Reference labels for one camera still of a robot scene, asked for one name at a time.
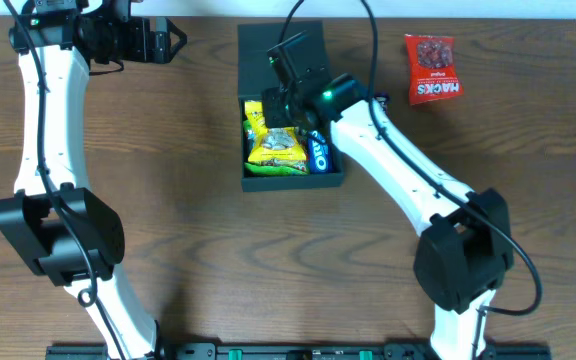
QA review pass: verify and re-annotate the yellow sunflower seeds bag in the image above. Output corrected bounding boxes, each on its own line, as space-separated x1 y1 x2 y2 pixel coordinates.
244 101 307 168

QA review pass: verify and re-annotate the blue Oreo cookie pack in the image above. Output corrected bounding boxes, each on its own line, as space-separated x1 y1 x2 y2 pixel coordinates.
307 131 333 174

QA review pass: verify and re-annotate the green Haribo gummy bag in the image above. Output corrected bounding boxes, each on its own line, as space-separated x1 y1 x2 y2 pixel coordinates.
243 120 310 177

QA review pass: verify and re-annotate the dark green box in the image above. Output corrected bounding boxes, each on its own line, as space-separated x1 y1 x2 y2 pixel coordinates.
237 21 344 192

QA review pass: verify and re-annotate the purple Dairy Milk bar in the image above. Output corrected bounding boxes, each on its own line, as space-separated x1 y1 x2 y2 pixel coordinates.
374 92 390 107

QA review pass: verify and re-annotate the red Hacks candy bag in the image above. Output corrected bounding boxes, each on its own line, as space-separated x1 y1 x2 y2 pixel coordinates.
405 34 464 105

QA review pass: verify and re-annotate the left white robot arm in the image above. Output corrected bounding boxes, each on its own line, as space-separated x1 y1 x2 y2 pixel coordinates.
0 0 187 359

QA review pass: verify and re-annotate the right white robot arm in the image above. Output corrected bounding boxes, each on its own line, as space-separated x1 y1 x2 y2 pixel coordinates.
262 33 514 359

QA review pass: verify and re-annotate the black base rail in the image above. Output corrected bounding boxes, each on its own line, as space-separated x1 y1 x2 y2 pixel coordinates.
45 341 552 360

